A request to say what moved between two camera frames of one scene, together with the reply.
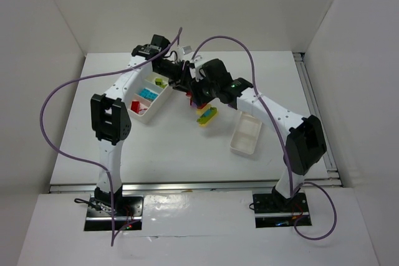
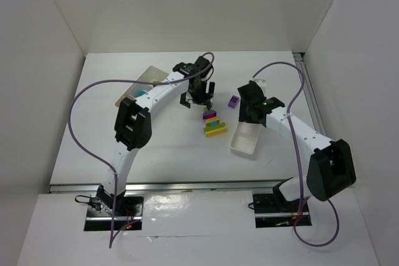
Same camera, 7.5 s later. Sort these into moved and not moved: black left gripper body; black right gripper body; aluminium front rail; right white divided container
Moved: black right gripper body; black left gripper body
Not moved: right white divided container; aluminium front rail
